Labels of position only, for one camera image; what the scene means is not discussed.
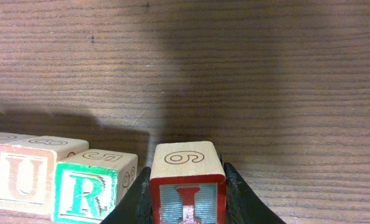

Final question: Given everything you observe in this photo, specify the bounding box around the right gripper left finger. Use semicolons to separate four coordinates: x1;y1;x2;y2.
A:
101;167;153;224

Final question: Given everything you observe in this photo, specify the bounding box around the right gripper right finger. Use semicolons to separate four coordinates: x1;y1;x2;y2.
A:
224;162;285;224

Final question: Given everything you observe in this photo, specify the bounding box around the green R block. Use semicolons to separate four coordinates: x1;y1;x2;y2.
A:
51;149;138;223

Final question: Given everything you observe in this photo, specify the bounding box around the red I block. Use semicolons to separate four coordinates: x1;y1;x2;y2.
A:
149;141;226;224

